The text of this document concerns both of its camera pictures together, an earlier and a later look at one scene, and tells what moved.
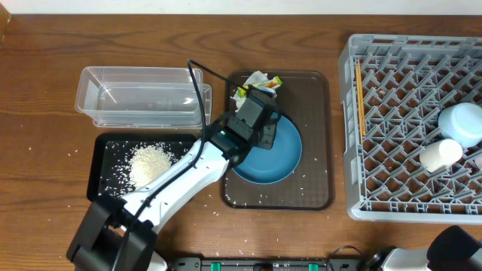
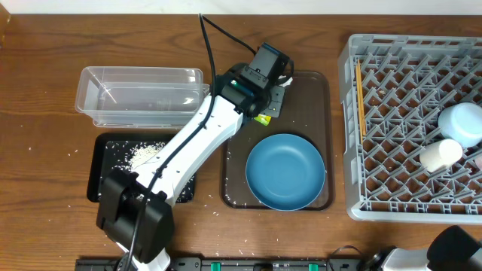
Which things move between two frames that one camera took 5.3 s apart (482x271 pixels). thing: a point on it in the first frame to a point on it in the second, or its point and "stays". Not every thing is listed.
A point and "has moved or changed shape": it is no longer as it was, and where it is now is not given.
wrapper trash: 259,78 has moved or changed shape
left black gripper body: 266,137 to 277,99
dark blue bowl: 267,166 has moved or changed shape
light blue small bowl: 462,122 stays
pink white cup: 478,162 stays
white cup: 437,155 stays
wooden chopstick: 360,98 stays
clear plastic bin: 143,97 stays
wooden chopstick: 358,67 stays
